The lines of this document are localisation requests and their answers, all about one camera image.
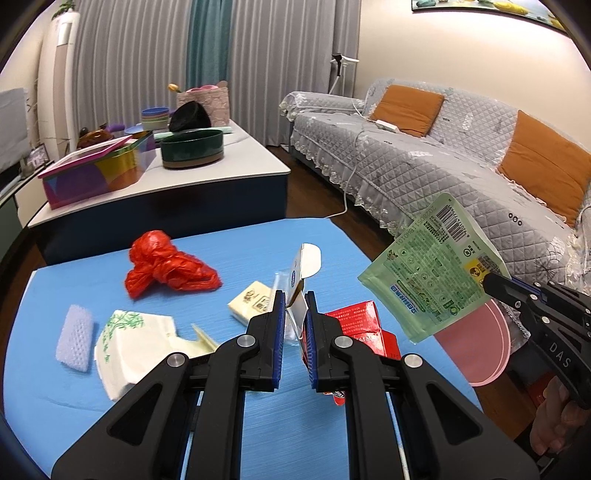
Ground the cream paper scrap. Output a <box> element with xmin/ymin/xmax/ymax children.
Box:
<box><xmin>171</xmin><ymin>323</ymin><xmax>221</xmax><ymax>358</ymax></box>

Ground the small photo frame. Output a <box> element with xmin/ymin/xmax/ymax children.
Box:
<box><xmin>25</xmin><ymin>143</ymin><xmax>51</xmax><ymax>169</ymax></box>

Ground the brown glossy teapot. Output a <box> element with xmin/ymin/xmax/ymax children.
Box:
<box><xmin>76</xmin><ymin>124</ymin><xmax>114</xmax><ymax>149</ymax></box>

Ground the pink lace basket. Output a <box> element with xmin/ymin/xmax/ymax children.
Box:
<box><xmin>177</xmin><ymin>82</ymin><xmax>230</xmax><ymax>127</ymax></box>

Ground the black hat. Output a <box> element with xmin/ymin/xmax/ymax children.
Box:
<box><xmin>168</xmin><ymin>102</ymin><xmax>212</xmax><ymax>133</ymax></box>

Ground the teal curtain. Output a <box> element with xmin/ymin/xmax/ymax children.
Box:
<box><xmin>187</xmin><ymin>0</ymin><xmax>233</xmax><ymax>90</ymax></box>

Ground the television cabinet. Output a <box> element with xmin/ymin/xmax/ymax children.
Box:
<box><xmin>0</xmin><ymin>161</ymin><xmax>47</xmax><ymax>273</ymax></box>

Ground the person's right hand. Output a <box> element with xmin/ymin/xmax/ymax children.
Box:
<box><xmin>530</xmin><ymin>374</ymin><xmax>591</xmax><ymax>457</ymax></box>

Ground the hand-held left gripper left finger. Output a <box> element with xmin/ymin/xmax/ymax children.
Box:
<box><xmin>51</xmin><ymin>290</ymin><xmax>287</xmax><ymax>480</ymax></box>

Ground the television with grey cover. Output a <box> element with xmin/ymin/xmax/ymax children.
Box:
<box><xmin>0</xmin><ymin>88</ymin><xmax>29</xmax><ymax>174</ymax></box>

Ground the orange cushion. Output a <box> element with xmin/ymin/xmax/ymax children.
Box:
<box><xmin>370</xmin><ymin>84</ymin><xmax>445</xmax><ymax>138</ymax></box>
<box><xmin>498</xmin><ymin>110</ymin><xmax>591</xmax><ymax>227</ymax></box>

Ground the white power cable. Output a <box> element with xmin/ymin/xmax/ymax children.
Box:
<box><xmin>323</xmin><ymin>99</ymin><xmax>384</xmax><ymax>220</ymax></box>

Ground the dark green round bowl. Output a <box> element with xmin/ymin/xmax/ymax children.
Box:
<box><xmin>160</xmin><ymin>129</ymin><xmax>225</xmax><ymax>169</ymax></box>

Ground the stack of colourful bowls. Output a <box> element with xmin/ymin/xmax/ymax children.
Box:
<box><xmin>141</xmin><ymin>107</ymin><xmax>171</xmax><ymax>132</ymax></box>

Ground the blue table mat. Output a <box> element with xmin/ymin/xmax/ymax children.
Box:
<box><xmin>4</xmin><ymin>217</ymin><xmax>483</xmax><ymax>480</ymax></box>

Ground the grey quilted sofa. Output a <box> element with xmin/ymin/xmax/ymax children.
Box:
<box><xmin>279</xmin><ymin>78</ymin><xmax>591</xmax><ymax>324</ymax></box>

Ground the pink plastic basin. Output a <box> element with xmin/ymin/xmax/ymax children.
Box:
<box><xmin>434</xmin><ymin>298</ymin><xmax>511</xmax><ymax>387</ymax></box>

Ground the green printed plastic packet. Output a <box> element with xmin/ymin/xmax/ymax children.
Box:
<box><xmin>358</xmin><ymin>193</ymin><xmax>512</xmax><ymax>343</ymax></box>

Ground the clear plastic wrapper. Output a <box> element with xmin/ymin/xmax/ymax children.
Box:
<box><xmin>272</xmin><ymin>271</ymin><xmax>308</xmax><ymax>344</ymax></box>

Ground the white coffee table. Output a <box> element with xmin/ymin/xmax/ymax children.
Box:
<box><xmin>27</xmin><ymin>119</ymin><xmax>291</xmax><ymax>266</ymax></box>

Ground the small white blue carton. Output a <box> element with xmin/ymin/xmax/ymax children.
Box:
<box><xmin>286</xmin><ymin>243</ymin><xmax>322</xmax><ymax>308</ymax></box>

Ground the colourful tin with pink lid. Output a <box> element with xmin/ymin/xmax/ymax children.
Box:
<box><xmin>38</xmin><ymin>131</ymin><xmax>158</xmax><ymax>210</ymax></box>

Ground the red carton box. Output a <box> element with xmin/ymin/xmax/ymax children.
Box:
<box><xmin>302</xmin><ymin>300</ymin><xmax>402</xmax><ymax>407</ymax></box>

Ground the pale purple mesh sponge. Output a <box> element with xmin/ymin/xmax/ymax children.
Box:
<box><xmin>55</xmin><ymin>305</ymin><xmax>94</xmax><ymax>372</ymax></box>

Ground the small cream printed box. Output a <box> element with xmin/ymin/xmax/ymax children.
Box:
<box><xmin>227</xmin><ymin>281</ymin><xmax>278</xmax><ymax>326</ymax></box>

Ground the grey curtain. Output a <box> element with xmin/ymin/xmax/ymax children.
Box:
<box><xmin>228</xmin><ymin>0</ymin><xmax>361</xmax><ymax>148</ymax></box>
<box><xmin>71</xmin><ymin>0</ymin><xmax>192</xmax><ymax>148</ymax></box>

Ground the white tissue pack bamboo print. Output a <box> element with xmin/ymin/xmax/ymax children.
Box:
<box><xmin>95</xmin><ymin>310</ymin><xmax>178</xmax><ymax>401</ymax></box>

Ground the white floor stand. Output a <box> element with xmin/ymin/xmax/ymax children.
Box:
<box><xmin>329</xmin><ymin>52</ymin><xmax>360</xmax><ymax>95</ymax></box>

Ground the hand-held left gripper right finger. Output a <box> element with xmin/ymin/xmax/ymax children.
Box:
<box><xmin>303</xmin><ymin>291</ymin><xmax>541</xmax><ymax>480</ymax></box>

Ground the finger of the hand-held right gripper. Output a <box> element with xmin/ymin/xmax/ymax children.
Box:
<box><xmin>508</xmin><ymin>275</ymin><xmax>591</xmax><ymax>315</ymax></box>
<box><xmin>482</xmin><ymin>272</ymin><xmax>539</xmax><ymax>324</ymax></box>

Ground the white tower air conditioner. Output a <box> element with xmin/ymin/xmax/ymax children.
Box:
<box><xmin>37</xmin><ymin>11</ymin><xmax>81</xmax><ymax>162</ymax></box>

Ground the framed wall painting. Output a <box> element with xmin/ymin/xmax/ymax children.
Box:
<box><xmin>411</xmin><ymin>0</ymin><xmax>571</xmax><ymax>35</ymax></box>

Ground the red plastic bag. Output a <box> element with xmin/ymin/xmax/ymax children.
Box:
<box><xmin>124</xmin><ymin>230</ymin><xmax>221</xmax><ymax>298</ymax></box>

